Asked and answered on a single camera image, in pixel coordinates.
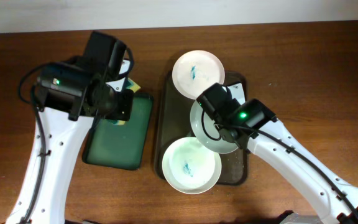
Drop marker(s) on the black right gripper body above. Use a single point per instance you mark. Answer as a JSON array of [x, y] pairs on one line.
[[222, 134]]

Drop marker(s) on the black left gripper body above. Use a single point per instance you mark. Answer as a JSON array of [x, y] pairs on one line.
[[122, 104]]

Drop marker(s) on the green and yellow sponge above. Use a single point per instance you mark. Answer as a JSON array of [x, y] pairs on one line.
[[123, 84]]

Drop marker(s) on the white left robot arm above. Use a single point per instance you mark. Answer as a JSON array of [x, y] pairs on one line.
[[64, 115]]

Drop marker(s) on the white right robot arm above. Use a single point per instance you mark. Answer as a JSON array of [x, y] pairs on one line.
[[333, 199]]

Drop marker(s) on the dark brown tray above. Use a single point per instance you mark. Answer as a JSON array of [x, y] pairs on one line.
[[174, 123]]

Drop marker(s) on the green tray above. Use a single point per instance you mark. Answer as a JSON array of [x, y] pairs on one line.
[[120, 146]]

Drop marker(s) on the white plate with blue stain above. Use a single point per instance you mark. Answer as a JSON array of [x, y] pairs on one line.
[[195, 71]]

